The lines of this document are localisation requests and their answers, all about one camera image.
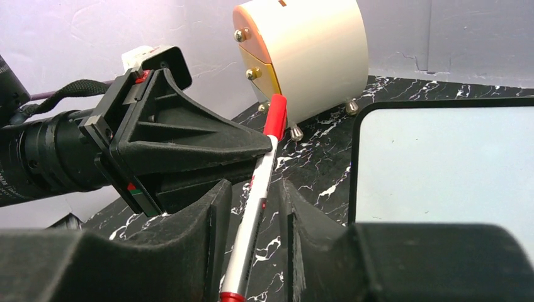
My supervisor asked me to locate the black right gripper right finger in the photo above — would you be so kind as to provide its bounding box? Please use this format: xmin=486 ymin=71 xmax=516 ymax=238
xmin=278 ymin=180 xmax=533 ymax=301

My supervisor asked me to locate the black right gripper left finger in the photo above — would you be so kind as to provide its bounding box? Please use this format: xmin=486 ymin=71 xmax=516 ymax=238
xmin=1 ymin=180 xmax=232 ymax=301

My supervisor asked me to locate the white marker red cap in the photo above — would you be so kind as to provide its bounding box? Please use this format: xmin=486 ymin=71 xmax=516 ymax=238
xmin=220 ymin=94 xmax=287 ymax=302

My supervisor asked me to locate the cream cylindrical drawer box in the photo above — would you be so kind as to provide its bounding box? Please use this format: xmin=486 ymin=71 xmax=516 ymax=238
xmin=232 ymin=0 xmax=369 ymax=142

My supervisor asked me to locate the white board black frame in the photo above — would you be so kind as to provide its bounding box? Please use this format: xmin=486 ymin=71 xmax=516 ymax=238
xmin=348 ymin=97 xmax=533 ymax=257

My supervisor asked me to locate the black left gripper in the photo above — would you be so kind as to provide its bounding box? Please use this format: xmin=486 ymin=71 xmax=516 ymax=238
xmin=78 ymin=69 xmax=271 ymax=217

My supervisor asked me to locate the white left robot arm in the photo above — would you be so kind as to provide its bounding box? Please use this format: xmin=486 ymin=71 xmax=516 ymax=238
xmin=1 ymin=47 xmax=273 ymax=216

